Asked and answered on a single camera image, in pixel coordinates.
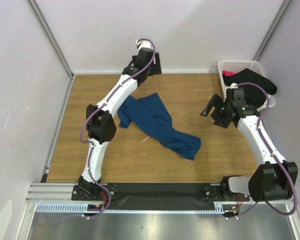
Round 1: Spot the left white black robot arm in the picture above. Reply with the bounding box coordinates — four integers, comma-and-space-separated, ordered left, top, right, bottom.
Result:
71, 46, 161, 201

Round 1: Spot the blue printed t shirt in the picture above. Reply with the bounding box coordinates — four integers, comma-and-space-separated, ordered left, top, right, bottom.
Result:
117, 92, 201, 161

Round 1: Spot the white plastic laundry basket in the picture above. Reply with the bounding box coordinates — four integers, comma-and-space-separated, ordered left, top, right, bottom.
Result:
217, 59, 267, 98

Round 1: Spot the black t shirt in basket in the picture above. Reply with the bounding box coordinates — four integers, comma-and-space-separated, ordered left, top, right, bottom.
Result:
223, 68, 278, 110

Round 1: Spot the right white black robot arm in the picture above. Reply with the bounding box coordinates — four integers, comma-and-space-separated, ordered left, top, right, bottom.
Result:
201, 87, 299, 202

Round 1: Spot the right aluminium frame post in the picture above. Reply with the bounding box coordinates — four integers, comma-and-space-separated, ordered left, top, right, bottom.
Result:
253, 0, 292, 61

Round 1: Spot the left aluminium frame post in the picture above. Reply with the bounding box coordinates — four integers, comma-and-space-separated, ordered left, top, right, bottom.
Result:
26, 0, 74, 79

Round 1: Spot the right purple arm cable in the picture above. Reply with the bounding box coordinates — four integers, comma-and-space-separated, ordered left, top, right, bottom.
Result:
223, 82, 298, 221

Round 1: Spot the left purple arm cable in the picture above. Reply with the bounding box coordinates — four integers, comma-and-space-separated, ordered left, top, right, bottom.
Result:
37, 37, 157, 225

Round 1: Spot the grey slotted cable duct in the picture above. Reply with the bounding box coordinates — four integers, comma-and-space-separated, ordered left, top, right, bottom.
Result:
36, 202, 238, 215

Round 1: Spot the red garment in basket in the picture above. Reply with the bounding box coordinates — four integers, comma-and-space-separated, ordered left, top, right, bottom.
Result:
222, 70, 237, 77

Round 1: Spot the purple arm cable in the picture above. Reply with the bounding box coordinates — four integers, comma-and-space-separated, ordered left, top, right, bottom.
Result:
37, 37, 157, 225
223, 82, 298, 221

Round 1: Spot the aluminium frame post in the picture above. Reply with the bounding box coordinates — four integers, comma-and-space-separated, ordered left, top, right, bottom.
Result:
26, 0, 74, 79
253, 0, 292, 61

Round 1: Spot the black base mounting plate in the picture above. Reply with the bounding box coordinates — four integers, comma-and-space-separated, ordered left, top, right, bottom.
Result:
71, 182, 250, 208

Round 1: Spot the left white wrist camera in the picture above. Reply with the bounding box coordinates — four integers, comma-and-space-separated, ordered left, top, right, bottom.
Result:
135, 39, 153, 51

